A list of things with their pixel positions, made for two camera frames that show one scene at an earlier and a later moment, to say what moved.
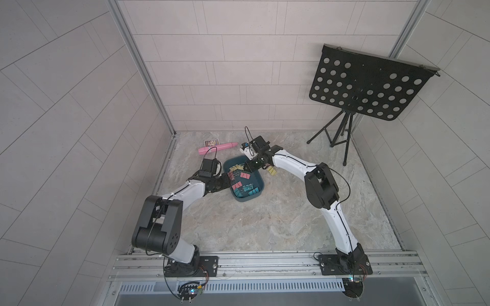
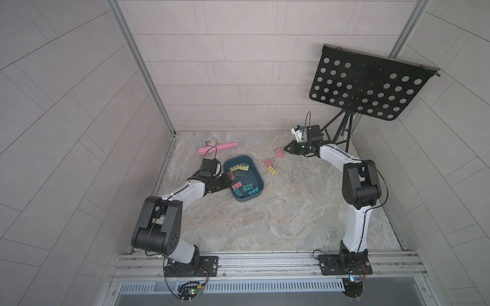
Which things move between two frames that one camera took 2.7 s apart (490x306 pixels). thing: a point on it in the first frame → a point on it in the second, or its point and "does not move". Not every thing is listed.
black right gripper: x=252 y=166 → x=295 y=148
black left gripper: x=225 y=182 does not move
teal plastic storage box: x=244 y=185 does not move
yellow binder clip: x=272 y=170 does not move
